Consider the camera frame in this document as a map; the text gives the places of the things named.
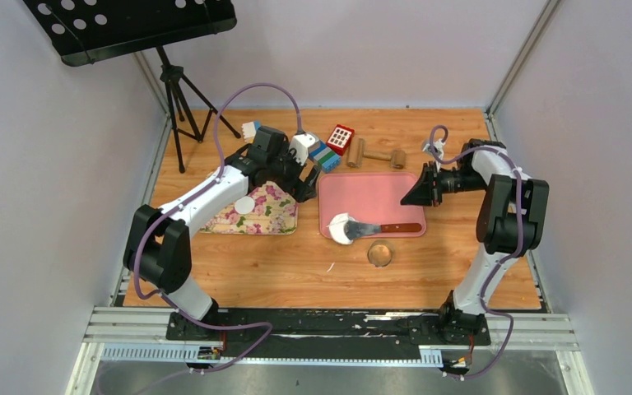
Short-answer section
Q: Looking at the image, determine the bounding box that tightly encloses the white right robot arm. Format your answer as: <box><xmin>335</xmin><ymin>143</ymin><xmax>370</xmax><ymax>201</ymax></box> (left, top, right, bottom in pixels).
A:
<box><xmin>400</xmin><ymin>138</ymin><xmax>550</xmax><ymax>344</ymax></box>

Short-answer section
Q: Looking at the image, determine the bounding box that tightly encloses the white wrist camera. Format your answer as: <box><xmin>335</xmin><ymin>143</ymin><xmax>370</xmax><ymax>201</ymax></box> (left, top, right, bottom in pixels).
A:
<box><xmin>421</xmin><ymin>139</ymin><xmax>445</xmax><ymax>161</ymax></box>
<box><xmin>288</xmin><ymin>132</ymin><xmax>319</xmax><ymax>165</ymax></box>

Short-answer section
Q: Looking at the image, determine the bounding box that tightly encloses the black perforated stand shelf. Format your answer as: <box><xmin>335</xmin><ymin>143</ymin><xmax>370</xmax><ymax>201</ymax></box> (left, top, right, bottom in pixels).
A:
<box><xmin>24</xmin><ymin>0</ymin><xmax>237</xmax><ymax>67</ymax></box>

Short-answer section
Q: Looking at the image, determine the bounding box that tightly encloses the wooden dough roller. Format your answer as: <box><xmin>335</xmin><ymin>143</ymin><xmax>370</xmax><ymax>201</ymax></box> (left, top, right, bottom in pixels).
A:
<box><xmin>346</xmin><ymin>138</ymin><xmax>407</xmax><ymax>170</ymax></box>

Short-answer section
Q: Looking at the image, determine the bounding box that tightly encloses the round metal cutter ring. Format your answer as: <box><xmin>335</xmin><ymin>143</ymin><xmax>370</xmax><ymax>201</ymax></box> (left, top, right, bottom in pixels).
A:
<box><xmin>367</xmin><ymin>239</ymin><xmax>394</xmax><ymax>268</ymax></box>

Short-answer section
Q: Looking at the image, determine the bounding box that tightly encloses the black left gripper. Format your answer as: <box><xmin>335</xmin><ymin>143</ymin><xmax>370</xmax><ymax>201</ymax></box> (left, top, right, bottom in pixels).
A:
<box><xmin>267</xmin><ymin>142</ymin><xmax>321</xmax><ymax>203</ymax></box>

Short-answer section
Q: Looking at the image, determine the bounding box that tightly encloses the metal dough scraper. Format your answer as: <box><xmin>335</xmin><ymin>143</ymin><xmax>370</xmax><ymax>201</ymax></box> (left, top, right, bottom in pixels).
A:
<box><xmin>344</xmin><ymin>221</ymin><xmax>422</xmax><ymax>241</ymax></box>

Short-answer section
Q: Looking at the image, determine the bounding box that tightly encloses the white slotted cable duct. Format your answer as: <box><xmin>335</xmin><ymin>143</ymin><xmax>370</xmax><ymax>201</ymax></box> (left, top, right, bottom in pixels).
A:
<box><xmin>100</xmin><ymin>344</ymin><xmax>444</xmax><ymax>367</ymax></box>

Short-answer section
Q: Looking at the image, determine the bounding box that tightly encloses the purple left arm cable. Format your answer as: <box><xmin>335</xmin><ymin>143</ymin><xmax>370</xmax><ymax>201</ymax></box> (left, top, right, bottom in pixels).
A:
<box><xmin>132</xmin><ymin>82</ymin><xmax>304</xmax><ymax>377</ymax></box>

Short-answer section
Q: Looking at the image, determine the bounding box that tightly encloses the white dough ball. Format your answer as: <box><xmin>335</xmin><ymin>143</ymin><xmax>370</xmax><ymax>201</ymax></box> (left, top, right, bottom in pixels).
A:
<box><xmin>328</xmin><ymin>212</ymin><xmax>353</xmax><ymax>245</ymax></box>

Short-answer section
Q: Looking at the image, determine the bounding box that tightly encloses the white and blue toy block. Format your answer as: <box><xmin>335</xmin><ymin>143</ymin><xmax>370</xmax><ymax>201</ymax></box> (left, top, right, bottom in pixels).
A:
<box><xmin>241</xmin><ymin>121</ymin><xmax>261</xmax><ymax>143</ymax></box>

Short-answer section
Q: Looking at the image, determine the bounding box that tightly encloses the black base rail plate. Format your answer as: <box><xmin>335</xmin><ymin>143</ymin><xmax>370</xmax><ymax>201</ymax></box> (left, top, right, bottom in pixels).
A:
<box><xmin>165</xmin><ymin>308</ymin><xmax>490</xmax><ymax>360</ymax></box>

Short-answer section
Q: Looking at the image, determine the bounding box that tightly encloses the red window toy brick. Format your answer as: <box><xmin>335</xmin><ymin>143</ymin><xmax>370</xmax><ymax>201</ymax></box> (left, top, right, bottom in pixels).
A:
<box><xmin>326</xmin><ymin>124</ymin><xmax>356</xmax><ymax>156</ymax></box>

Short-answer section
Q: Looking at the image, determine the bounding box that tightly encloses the black tripod stand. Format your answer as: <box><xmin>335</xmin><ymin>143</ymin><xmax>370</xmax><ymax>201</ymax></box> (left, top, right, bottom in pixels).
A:
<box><xmin>155</xmin><ymin>46</ymin><xmax>241</xmax><ymax>174</ymax></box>

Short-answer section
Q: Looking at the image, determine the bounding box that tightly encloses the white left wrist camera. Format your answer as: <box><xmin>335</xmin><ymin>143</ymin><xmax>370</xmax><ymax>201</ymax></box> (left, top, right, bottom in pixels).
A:
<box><xmin>288</xmin><ymin>132</ymin><xmax>319</xmax><ymax>165</ymax></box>

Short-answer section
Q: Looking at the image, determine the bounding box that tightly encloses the pink rectangular tray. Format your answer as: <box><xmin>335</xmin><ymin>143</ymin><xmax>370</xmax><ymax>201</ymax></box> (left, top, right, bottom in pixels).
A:
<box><xmin>317</xmin><ymin>172</ymin><xmax>426</xmax><ymax>239</ymax></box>

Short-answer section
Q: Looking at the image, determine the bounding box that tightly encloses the flat white dough wrapper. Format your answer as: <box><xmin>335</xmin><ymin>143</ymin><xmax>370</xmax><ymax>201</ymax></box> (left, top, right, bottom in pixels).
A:
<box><xmin>234</xmin><ymin>196</ymin><xmax>256</xmax><ymax>215</ymax></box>

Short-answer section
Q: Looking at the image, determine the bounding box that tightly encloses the floral rectangular tray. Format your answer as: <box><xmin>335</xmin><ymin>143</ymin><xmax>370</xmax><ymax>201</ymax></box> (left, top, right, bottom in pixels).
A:
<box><xmin>199</xmin><ymin>182</ymin><xmax>298</xmax><ymax>235</ymax></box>

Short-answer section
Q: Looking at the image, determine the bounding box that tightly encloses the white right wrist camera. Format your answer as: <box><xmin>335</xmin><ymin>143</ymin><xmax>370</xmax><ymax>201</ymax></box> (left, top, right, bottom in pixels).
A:
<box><xmin>421</xmin><ymin>139</ymin><xmax>445</xmax><ymax>161</ymax></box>

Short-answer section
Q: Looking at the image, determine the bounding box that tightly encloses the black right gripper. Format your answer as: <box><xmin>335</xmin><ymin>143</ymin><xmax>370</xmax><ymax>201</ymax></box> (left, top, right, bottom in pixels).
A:
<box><xmin>401</xmin><ymin>161</ymin><xmax>487</xmax><ymax>207</ymax></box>

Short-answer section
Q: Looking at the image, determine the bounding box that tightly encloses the blue green white brick stack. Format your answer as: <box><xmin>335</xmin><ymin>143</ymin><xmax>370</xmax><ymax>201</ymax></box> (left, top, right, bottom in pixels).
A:
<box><xmin>309</xmin><ymin>141</ymin><xmax>342</xmax><ymax>173</ymax></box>

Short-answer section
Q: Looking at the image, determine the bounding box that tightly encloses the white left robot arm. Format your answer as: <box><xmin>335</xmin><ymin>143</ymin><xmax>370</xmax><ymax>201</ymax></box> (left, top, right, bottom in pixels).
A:
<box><xmin>123</xmin><ymin>126</ymin><xmax>320</xmax><ymax>340</ymax></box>

